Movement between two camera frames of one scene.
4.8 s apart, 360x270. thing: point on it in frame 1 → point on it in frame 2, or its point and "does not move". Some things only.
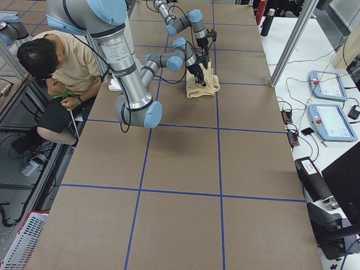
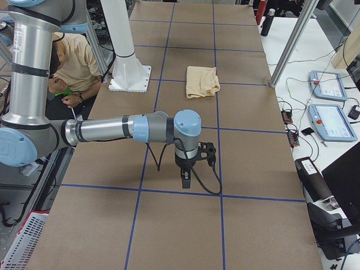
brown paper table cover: x=213 y=186 does not move
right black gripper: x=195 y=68 → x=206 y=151
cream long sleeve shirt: x=194 y=89 does not move
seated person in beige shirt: x=70 y=68 does not move
